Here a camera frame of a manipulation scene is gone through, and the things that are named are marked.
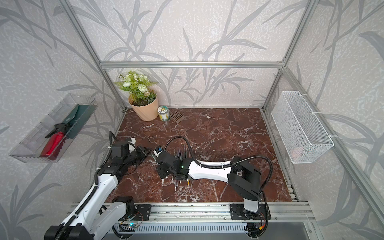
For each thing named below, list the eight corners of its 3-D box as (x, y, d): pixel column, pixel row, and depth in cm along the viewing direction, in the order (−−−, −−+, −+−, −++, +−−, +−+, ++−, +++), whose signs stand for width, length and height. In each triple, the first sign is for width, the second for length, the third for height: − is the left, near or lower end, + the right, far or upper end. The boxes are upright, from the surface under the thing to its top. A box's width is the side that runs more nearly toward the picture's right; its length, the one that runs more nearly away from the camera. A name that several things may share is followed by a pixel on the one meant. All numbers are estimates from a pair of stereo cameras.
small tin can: (158, 121, 114) (155, 114, 108) (160, 112, 120) (158, 105, 113) (169, 121, 114) (167, 114, 108) (170, 112, 120) (169, 105, 113)
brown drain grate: (170, 117, 117) (169, 115, 115) (177, 112, 121) (177, 109, 119) (177, 123, 113) (177, 121, 111) (185, 117, 117) (185, 115, 115)
